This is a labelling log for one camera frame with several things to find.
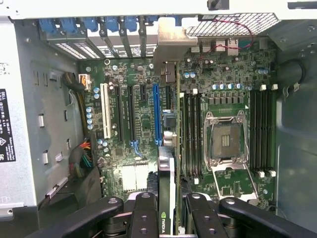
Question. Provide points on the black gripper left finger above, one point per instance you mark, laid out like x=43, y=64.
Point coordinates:
x=144, y=218

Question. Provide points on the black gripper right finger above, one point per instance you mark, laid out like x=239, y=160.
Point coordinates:
x=205, y=220

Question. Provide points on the silver chipset heat sink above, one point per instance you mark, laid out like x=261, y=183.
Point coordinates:
x=133, y=177

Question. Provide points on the CPU socket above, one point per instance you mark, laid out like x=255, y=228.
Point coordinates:
x=226, y=141

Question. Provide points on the green motherboard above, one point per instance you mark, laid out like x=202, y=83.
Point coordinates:
x=146, y=119

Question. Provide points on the black RAM slot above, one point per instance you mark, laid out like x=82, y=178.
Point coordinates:
x=271, y=129
x=252, y=129
x=258, y=129
x=265, y=129

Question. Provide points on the blue expansion slot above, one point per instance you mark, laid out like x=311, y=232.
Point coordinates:
x=156, y=114

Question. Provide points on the long black expansion slot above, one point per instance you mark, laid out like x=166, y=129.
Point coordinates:
x=131, y=114

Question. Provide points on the white expansion slot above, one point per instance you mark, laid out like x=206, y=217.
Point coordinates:
x=106, y=111

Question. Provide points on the open black PC case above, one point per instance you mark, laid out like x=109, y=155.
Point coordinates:
x=297, y=148

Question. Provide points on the short black expansion slot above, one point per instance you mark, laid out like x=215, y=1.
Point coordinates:
x=143, y=93
x=168, y=96

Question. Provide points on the grey power supply unit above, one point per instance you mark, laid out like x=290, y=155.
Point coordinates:
x=24, y=124

